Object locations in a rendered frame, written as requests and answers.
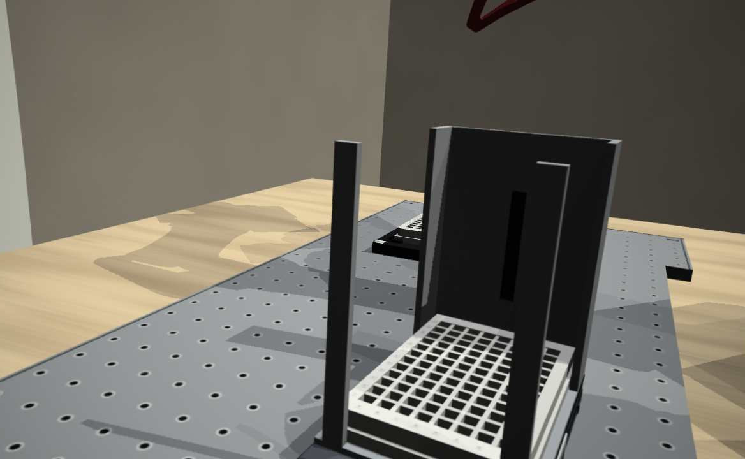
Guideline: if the grey perforated base plate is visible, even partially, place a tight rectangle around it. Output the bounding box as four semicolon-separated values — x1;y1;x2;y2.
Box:
0;200;697;459

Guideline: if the black plate holder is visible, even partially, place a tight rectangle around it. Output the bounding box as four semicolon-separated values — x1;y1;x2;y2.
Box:
372;228;420;261

